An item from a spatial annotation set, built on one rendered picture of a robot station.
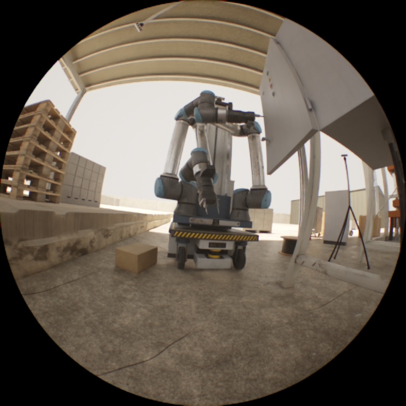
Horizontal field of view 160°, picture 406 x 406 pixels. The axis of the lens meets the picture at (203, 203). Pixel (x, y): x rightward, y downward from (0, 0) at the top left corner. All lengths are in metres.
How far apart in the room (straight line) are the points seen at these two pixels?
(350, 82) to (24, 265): 1.30
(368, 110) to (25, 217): 1.25
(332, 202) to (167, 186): 3.37
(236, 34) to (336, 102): 4.57
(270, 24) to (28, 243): 5.44
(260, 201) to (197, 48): 4.62
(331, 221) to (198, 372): 3.51
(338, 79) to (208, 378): 0.77
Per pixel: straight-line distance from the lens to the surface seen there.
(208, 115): 0.76
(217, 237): 1.02
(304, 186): 4.46
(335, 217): 3.62
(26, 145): 1.76
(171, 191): 1.04
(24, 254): 0.95
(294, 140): 0.46
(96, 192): 3.27
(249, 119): 0.78
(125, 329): 0.61
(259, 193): 1.14
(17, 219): 0.92
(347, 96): 0.38
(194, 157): 0.73
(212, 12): 4.78
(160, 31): 5.07
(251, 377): 0.51
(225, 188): 1.38
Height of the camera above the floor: 0.43
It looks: 5 degrees up
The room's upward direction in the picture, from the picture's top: 6 degrees clockwise
